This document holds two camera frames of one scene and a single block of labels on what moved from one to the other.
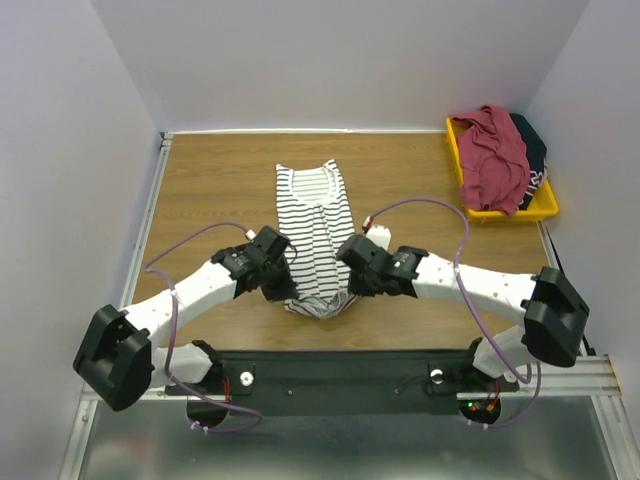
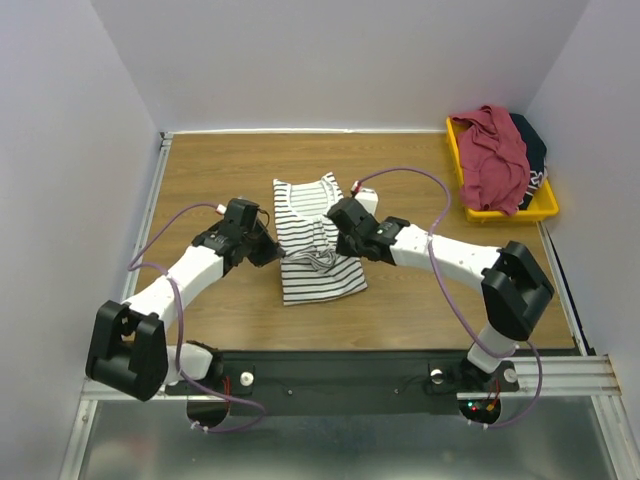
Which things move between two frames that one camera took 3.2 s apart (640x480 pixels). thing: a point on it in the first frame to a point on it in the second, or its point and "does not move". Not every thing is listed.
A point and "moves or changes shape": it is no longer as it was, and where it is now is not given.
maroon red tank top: x=495 y=163 does not move
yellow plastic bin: x=542 y=205 does not move
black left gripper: x=287 y=289 to x=271 y=250
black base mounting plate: x=343 y=383 does not move
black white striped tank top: x=315 y=219 moves or changes shape
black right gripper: x=365 y=284 to x=347 y=240
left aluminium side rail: x=128 y=286 does not move
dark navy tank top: x=537 y=152 does not move
